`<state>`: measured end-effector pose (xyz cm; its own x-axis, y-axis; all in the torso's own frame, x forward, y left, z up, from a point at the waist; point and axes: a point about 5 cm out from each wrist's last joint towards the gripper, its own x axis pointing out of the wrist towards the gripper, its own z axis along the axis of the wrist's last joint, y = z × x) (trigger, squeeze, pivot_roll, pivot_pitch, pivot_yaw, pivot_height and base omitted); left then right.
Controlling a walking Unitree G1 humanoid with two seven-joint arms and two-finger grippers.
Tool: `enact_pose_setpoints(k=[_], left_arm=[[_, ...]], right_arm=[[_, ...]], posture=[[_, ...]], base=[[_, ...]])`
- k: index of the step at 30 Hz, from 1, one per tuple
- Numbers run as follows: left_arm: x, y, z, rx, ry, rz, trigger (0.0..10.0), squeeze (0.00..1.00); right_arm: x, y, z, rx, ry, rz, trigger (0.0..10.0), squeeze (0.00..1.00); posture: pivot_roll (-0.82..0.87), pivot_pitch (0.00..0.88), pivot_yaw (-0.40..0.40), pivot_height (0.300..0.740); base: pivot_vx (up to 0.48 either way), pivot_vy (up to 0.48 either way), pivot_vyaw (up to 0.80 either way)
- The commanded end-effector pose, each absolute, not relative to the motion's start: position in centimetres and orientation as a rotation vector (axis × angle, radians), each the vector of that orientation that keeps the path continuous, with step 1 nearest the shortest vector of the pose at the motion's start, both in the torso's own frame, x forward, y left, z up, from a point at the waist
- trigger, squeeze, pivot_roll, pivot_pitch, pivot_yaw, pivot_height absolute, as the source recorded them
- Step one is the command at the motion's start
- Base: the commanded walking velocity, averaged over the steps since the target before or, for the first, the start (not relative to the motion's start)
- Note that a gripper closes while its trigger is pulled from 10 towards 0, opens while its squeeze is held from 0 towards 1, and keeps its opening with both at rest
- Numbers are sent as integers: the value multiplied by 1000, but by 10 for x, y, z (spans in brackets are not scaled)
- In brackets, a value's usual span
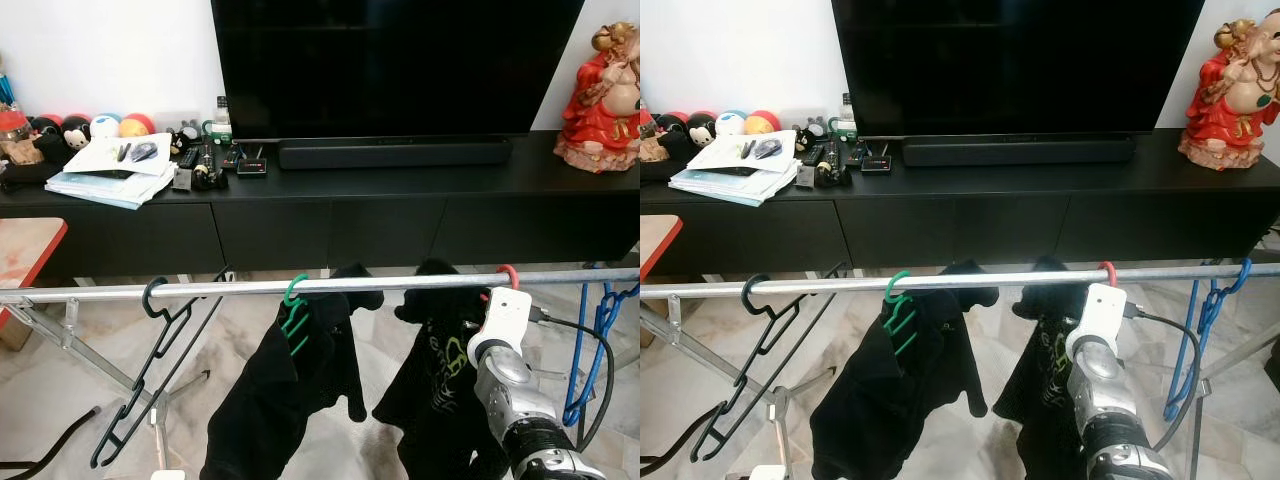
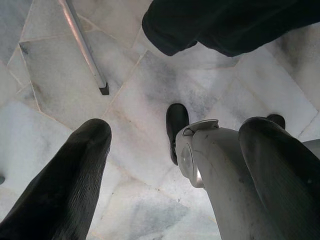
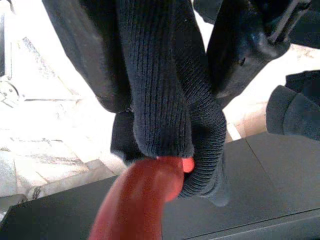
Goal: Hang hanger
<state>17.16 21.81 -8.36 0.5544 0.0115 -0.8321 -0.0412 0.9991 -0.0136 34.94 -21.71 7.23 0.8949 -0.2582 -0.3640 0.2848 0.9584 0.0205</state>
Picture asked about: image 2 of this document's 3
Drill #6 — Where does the silver clothes rack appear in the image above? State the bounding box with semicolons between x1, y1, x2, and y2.
57;0;111;96

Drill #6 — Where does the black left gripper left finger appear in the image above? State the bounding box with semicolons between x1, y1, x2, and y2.
0;118;113;240

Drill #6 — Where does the black robot foot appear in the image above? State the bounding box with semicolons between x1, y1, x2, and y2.
266;113;286;129
166;103;190;166

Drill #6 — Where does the black shirt with green logo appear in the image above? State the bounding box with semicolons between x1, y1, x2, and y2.
141;0;320;58

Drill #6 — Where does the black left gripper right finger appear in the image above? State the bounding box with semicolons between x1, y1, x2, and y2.
238;116;320;240

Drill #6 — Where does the black robot left foot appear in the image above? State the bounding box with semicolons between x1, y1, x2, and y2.
166;103;190;166

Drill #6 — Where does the black robot right foot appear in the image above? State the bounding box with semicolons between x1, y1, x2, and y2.
266;113;286;129

